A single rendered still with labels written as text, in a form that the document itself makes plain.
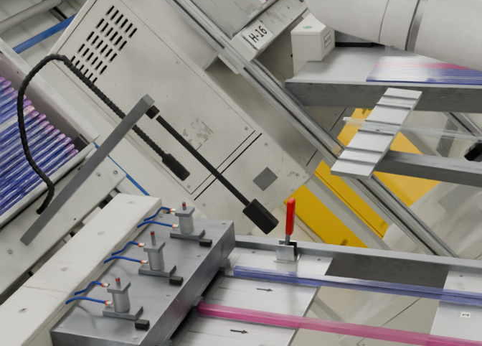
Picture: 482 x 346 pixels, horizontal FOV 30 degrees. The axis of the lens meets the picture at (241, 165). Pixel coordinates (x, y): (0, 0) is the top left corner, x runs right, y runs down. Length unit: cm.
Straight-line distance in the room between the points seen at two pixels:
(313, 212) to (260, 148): 228
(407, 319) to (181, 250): 115
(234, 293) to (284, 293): 7
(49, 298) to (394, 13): 60
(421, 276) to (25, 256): 60
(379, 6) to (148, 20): 123
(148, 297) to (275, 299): 20
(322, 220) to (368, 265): 313
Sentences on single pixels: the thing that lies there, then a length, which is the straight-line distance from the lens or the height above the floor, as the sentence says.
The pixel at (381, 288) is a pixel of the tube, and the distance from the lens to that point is 134.
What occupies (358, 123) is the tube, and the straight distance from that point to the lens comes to 172.
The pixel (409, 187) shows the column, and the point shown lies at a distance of 443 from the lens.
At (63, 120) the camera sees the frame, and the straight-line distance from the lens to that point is 157.
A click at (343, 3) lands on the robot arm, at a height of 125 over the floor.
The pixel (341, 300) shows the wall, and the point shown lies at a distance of 445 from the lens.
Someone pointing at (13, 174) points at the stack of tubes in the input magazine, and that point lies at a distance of 139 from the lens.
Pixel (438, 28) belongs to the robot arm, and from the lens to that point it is 112.
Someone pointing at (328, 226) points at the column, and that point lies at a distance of 456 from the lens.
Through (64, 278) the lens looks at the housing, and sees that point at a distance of 131.
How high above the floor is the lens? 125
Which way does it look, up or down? 3 degrees down
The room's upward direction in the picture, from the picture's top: 46 degrees counter-clockwise
